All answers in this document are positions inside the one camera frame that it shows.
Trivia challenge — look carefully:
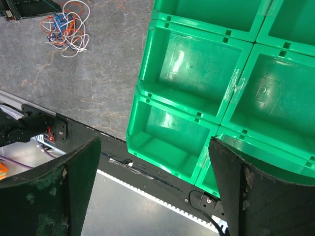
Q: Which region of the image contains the green compartment bin tray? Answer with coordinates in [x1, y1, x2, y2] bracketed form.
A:
[126, 0, 315, 196]

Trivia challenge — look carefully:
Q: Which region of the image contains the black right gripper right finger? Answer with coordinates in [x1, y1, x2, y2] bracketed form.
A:
[208, 137, 315, 236]

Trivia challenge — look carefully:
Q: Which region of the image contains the light blue cable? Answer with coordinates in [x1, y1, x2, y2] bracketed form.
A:
[53, 13, 74, 32]

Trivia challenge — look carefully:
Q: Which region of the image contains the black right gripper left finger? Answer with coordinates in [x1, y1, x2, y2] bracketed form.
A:
[0, 137, 101, 236]

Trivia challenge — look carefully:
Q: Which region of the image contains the white slotted cable duct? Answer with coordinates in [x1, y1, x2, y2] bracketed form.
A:
[97, 169, 219, 234]

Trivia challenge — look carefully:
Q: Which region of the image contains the white cable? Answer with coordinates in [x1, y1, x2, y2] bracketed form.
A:
[45, 0, 91, 58]

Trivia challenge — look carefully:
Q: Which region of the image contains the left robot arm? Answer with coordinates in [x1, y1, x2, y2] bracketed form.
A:
[0, 109, 48, 147]

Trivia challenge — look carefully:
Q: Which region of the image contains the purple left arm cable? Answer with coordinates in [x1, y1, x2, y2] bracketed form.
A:
[0, 145, 60, 170]

